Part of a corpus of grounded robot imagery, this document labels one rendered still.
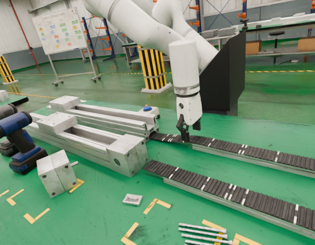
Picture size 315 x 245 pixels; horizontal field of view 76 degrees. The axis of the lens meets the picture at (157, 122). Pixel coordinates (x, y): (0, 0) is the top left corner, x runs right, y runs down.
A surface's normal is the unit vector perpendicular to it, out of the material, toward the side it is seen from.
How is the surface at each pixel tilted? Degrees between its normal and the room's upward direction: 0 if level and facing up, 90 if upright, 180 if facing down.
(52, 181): 90
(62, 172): 90
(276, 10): 90
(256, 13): 90
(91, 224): 0
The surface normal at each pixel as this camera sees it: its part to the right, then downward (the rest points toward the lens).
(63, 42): -0.25, 0.47
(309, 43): -0.68, 0.40
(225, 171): -0.17, -0.88
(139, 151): 0.80, 0.14
